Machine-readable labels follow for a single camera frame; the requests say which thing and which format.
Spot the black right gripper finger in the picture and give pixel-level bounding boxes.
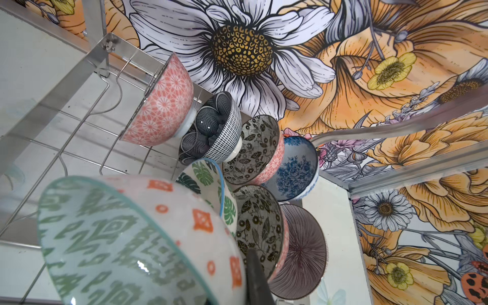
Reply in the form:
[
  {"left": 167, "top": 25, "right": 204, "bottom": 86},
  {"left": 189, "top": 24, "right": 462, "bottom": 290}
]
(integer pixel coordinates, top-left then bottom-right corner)
[{"left": 246, "top": 249, "right": 275, "bottom": 305}]

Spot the pink striped bowl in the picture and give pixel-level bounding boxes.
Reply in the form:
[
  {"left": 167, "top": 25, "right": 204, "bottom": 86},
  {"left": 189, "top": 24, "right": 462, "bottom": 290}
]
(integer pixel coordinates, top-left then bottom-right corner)
[{"left": 269, "top": 204, "right": 328, "bottom": 300}]

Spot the black leaf pattern bowl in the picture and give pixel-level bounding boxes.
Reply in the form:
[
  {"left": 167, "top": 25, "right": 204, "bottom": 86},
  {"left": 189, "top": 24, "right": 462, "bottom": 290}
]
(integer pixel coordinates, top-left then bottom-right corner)
[
  {"left": 233, "top": 185, "right": 289, "bottom": 282},
  {"left": 222, "top": 115, "right": 285, "bottom": 186}
]

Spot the blue floral bowl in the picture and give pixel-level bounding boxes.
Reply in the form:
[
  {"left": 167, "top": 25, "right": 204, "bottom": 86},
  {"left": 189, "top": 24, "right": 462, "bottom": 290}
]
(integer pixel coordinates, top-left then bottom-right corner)
[{"left": 262, "top": 136, "right": 319, "bottom": 202}]

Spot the green leaf pattern bowl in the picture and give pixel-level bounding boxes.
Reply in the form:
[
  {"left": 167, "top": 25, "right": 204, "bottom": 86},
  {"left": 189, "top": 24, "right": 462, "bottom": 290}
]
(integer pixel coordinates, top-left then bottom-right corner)
[{"left": 176, "top": 158, "right": 238, "bottom": 238}]

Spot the dark blue petal bowl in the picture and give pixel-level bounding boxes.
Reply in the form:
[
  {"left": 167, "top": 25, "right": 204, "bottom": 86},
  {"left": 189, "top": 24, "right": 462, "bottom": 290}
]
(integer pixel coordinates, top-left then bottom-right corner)
[{"left": 179, "top": 91, "right": 242, "bottom": 165}]

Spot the green patterned upturned bowl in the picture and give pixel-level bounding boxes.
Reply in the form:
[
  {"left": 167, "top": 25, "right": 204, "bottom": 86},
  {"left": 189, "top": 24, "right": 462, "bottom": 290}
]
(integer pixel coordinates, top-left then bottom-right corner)
[{"left": 37, "top": 175, "right": 247, "bottom": 304}]

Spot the black leaf pink-outside bowl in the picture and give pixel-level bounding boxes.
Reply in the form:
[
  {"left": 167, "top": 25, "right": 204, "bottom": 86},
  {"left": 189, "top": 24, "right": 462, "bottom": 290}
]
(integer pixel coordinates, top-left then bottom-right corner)
[{"left": 119, "top": 53, "right": 194, "bottom": 146}]

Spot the silver metal dish rack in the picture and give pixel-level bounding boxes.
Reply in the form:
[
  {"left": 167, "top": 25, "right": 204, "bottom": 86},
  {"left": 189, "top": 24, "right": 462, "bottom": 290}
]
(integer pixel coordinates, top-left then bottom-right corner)
[{"left": 0, "top": 0, "right": 488, "bottom": 305}]

